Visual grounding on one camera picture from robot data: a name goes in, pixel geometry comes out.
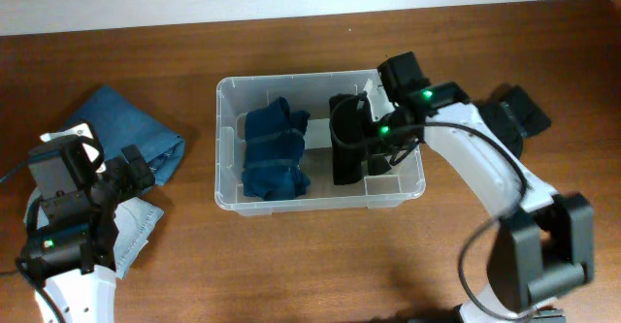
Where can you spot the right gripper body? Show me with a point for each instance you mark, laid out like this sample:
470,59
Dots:
389,137

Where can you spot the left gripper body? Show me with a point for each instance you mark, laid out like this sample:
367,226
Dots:
129,171

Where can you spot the large black taped garment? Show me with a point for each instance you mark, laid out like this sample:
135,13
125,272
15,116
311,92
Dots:
352,124

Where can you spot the small black taped garment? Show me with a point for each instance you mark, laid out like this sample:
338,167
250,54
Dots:
512,116

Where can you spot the teal taped garment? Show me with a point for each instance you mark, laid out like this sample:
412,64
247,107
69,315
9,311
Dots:
274,147

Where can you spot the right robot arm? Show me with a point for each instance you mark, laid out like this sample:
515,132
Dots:
538,244

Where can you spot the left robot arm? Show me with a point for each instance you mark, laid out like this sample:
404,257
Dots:
68,257

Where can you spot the light blue folded jeans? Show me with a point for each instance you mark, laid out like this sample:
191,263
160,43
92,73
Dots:
135,220

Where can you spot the dark blue folded jeans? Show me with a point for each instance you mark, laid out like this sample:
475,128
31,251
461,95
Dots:
117,124

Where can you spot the white label in bin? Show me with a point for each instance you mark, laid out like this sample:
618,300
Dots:
318,134

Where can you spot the clear plastic storage bin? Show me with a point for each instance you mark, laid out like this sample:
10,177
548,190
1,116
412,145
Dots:
237,96

